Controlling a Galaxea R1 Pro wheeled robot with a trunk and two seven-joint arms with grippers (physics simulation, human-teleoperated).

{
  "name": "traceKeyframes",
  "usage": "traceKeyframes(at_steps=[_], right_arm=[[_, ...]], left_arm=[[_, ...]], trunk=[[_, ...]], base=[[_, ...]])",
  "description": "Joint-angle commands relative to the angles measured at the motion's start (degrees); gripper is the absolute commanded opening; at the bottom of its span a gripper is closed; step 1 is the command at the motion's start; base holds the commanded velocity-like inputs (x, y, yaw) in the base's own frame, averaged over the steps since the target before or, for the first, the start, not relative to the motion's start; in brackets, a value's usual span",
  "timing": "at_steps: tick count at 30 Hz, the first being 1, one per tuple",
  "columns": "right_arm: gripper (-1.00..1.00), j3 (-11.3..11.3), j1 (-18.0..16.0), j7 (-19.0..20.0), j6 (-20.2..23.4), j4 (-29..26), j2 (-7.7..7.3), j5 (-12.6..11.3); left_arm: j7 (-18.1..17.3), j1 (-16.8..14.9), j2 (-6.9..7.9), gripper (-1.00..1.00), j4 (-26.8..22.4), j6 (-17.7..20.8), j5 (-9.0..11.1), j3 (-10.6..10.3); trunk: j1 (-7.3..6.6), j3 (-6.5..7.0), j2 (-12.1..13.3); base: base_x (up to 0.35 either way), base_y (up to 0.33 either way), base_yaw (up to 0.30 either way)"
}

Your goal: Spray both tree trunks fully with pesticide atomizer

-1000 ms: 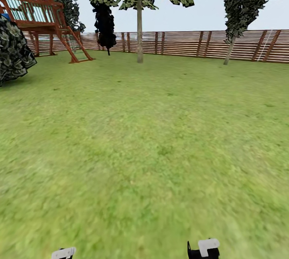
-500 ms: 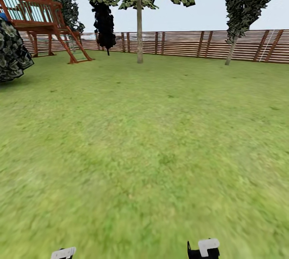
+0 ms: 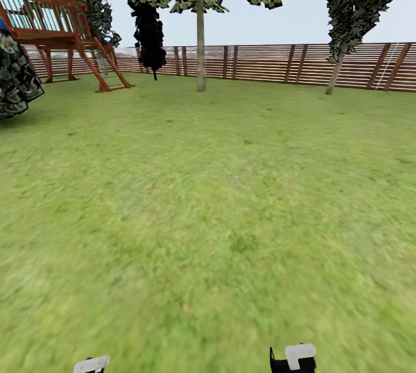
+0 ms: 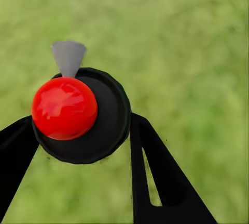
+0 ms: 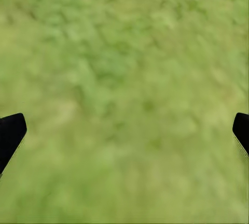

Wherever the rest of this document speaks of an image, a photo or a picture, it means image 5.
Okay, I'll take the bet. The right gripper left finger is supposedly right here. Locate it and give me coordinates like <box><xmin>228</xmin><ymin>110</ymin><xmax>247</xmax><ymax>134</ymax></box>
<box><xmin>0</xmin><ymin>113</ymin><xmax>27</xmax><ymax>175</ymax></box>

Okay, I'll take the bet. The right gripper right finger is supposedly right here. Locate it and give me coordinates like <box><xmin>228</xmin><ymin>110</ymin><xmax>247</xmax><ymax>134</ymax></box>
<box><xmin>232</xmin><ymin>113</ymin><xmax>249</xmax><ymax>155</ymax></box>

